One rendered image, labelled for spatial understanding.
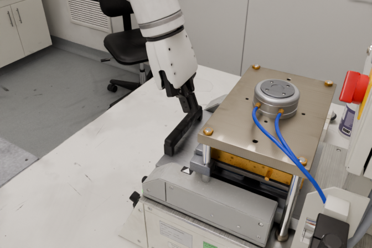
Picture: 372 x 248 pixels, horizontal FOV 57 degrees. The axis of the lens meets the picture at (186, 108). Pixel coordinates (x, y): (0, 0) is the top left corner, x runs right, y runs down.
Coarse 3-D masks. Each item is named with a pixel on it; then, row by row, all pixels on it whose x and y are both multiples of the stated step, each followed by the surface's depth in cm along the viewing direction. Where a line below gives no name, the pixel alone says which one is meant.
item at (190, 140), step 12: (204, 120) 82; (192, 132) 78; (180, 144) 74; (192, 144) 74; (168, 156) 71; (180, 156) 71; (192, 156) 71; (312, 168) 68; (300, 204) 61; (276, 216) 61
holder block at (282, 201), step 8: (216, 176) 64; (224, 176) 63; (232, 184) 63; (240, 184) 62; (248, 184) 62; (256, 184) 62; (256, 192) 61; (264, 192) 60; (272, 192) 60; (280, 200) 60; (296, 200) 59
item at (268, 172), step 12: (216, 156) 61; (228, 156) 60; (228, 168) 61; (240, 168) 60; (252, 168) 58; (264, 168) 57; (264, 180) 58; (276, 180) 58; (288, 180) 56; (300, 192) 56
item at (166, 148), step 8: (200, 112) 80; (184, 120) 75; (192, 120) 76; (200, 120) 81; (176, 128) 73; (184, 128) 73; (168, 136) 70; (176, 136) 71; (168, 144) 70; (168, 152) 71
